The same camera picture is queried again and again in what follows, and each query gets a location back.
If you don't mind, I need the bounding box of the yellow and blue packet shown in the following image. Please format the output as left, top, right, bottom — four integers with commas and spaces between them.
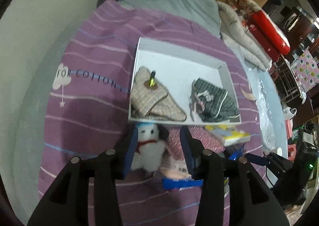
204, 125, 250, 147

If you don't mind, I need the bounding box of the pink glitter pouch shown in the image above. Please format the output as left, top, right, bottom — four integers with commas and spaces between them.
167, 126, 226, 160

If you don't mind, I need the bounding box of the blue white bandage packet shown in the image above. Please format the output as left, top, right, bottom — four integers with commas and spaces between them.
162, 177, 203, 190

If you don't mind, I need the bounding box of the white plush dog toy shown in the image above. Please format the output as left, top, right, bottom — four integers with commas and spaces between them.
131, 123, 169, 179

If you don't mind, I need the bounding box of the clear plastic wrap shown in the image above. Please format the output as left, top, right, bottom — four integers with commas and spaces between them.
245, 66, 288, 157

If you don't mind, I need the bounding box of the dark green plaid cloth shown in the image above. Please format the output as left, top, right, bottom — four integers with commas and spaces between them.
190, 78, 240, 123

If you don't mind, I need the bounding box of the purple striped bed sheet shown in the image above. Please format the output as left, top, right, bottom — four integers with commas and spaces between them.
38, 0, 262, 225

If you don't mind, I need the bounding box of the colourful patterned box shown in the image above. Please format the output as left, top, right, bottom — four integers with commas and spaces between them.
291, 50, 318, 93

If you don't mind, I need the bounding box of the white cardboard box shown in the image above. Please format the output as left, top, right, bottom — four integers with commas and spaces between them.
128, 37, 239, 127

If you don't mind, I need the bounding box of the beige plaid cloth bag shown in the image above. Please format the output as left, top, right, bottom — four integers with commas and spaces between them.
130, 66, 187, 122

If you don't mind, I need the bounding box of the folded white quilt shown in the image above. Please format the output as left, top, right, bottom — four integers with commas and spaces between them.
217, 1, 272, 71

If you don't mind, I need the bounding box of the grey blanket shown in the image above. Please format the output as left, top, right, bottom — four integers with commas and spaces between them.
119, 0, 221, 38

